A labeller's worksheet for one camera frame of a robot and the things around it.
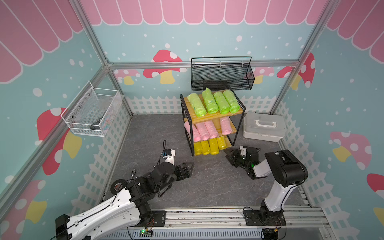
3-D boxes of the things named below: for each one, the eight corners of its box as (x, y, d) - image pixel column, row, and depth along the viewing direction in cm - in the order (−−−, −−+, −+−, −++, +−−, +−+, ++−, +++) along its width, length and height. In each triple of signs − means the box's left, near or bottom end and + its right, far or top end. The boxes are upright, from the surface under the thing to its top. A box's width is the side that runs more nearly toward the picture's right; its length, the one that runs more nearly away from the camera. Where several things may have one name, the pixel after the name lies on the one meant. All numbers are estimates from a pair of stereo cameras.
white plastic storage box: (244, 142, 106) (250, 131, 95) (240, 124, 116) (244, 112, 106) (282, 142, 106) (292, 131, 95) (274, 124, 116) (282, 112, 106)
